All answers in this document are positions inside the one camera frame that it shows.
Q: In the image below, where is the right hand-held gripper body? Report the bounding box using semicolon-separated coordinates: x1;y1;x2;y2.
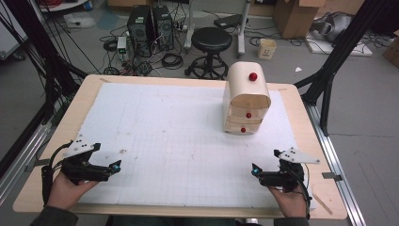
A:
259;146;321;193

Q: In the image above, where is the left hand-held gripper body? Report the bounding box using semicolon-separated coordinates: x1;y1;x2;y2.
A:
60;134;111;186

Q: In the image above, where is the wooden drawer with red knob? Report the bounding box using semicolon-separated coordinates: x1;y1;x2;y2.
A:
225;105;269;124
223;120;263;136

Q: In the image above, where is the wooden cabinet with red knob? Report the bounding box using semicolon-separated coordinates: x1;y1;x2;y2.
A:
222;61;272;136

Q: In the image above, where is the person's right hand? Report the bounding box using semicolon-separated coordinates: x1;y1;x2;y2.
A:
267;185;310;219

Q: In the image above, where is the person's left hand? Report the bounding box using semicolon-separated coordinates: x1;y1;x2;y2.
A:
46;170;100;211

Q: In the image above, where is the metal table clamp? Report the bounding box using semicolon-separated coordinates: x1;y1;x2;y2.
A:
24;157;52;172
321;171;343;183

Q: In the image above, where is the thin wooden stick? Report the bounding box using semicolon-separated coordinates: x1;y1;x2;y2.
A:
311;192;334;217

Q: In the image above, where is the white grid mat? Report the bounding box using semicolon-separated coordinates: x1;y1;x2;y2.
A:
76;82;317;211

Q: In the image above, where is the small white green device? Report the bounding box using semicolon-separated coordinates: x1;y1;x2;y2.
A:
116;36;129;61

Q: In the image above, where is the small beige paper bin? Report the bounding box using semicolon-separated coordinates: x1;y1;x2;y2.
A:
257;38;278;61

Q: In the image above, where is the white stand leg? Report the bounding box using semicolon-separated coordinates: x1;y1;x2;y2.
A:
184;0;196;54
236;0;252;58

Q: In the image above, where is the black round stool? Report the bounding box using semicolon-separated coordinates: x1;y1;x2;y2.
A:
184;26;233;81

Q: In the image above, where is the black computer tower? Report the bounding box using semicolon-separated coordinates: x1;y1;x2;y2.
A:
152;5;175;52
126;5;155;58

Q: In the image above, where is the white flat board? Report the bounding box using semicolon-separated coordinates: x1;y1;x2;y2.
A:
305;32;374;57

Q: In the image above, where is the clear plastic bag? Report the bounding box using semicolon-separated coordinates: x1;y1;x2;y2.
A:
63;11;97;30

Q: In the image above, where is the flat black case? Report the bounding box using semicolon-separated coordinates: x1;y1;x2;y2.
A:
213;13;249;30

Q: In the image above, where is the grey black helmet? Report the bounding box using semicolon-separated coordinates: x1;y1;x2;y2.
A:
310;11;355;43

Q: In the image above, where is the large cardboard box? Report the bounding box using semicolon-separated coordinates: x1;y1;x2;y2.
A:
272;0;327;40

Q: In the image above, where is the brown cardboard box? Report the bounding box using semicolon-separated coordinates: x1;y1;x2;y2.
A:
381;29;399;69

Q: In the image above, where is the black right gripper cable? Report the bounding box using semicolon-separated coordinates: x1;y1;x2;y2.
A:
293;163;313;219

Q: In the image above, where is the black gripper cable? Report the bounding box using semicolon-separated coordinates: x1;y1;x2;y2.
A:
40;141;73;205
293;163;313;219

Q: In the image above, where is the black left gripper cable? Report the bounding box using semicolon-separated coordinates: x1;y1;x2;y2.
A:
40;141;73;205

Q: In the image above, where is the aluminium rail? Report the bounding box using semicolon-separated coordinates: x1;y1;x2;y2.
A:
301;103;367;226
0;121;54;206

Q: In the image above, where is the black metal frame stand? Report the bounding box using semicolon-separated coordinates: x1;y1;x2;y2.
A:
0;0;89;178
294;0;399;137

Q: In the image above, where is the coiled black cable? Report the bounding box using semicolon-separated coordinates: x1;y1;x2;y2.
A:
161;52;184;71

